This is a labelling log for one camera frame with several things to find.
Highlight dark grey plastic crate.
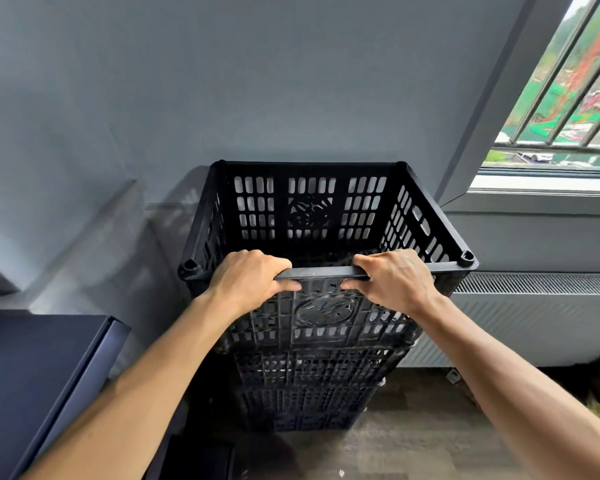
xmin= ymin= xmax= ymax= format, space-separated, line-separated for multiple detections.
xmin=177 ymin=160 xmax=480 ymax=357

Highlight black plastic crate rectangular slots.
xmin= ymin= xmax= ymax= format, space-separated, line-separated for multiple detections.
xmin=229 ymin=344 xmax=412 ymax=391

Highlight window with grey frame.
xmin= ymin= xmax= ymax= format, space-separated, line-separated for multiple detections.
xmin=437 ymin=0 xmax=600 ymax=215

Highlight person's left hand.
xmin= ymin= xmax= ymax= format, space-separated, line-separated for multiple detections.
xmin=205 ymin=249 xmax=302 ymax=318

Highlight orange clear packet white tag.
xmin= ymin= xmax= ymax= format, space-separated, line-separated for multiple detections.
xmin=445 ymin=368 xmax=476 ymax=403

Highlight person's left forearm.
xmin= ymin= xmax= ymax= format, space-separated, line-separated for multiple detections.
xmin=22 ymin=292 xmax=236 ymax=480

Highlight dark blue metal shelf unit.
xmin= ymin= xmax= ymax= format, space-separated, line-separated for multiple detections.
xmin=0 ymin=309 xmax=236 ymax=480

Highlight person's right hand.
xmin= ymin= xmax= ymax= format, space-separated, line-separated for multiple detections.
xmin=341 ymin=248 xmax=443 ymax=318

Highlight white wall radiator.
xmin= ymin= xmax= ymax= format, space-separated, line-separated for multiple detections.
xmin=397 ymin=272 xmax=600 ymax=369

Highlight person's right forearm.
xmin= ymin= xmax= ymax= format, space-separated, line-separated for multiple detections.
xmin=417 ymin=294 xmax=600 ymax=480

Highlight black plastic crate oval holes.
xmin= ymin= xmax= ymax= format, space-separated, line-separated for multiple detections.
xmin=237 ymin=380 xmax=387 ymax=418

